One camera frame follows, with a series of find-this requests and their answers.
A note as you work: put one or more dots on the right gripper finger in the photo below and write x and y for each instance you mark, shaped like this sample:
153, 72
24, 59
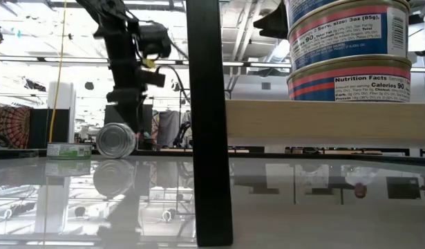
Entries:
276, 26

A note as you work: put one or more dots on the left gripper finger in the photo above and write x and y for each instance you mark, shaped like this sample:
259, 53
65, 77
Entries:
135, 115
119, 107

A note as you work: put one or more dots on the gold-lidded salmon can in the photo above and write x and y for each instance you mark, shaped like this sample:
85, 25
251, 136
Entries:
312, 86
336, 38
300, 10

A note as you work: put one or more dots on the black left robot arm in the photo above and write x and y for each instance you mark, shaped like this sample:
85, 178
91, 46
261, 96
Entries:
153, 39

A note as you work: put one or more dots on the black shelf side panel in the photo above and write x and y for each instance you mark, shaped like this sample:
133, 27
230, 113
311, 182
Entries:
208, 138

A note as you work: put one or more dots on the wooden shelf board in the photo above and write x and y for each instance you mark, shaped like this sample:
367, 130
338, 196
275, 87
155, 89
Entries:
319, 121

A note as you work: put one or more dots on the black computer monitor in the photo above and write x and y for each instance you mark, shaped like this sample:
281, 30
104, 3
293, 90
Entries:
148, 121

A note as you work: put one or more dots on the yellow tape piece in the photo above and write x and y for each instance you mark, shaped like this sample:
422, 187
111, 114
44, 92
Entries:
148, 63

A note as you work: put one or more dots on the grey hanging cloth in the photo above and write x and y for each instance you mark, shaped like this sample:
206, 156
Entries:
168, 122

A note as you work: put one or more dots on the small black ceiling sensor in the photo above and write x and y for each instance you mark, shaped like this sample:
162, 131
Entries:
175, 86
89, 85

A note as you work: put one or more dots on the long ceiling light bar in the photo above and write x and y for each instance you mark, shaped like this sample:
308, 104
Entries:
246, 64

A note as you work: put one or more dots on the white pillar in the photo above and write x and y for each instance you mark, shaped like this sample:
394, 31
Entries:
65, 100

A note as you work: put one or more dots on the black standing board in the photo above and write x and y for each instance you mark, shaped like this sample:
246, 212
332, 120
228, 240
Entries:
43, 128

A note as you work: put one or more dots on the patterned red tapestry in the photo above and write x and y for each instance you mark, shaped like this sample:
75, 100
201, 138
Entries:
10, 124

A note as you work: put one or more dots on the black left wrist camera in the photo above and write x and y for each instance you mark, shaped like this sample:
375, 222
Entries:
153, 77

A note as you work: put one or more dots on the square wall vent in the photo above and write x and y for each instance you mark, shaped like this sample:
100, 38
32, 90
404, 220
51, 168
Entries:
265, 86

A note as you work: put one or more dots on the black metal table frame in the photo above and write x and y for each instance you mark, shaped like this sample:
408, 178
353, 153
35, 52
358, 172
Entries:
336, 159

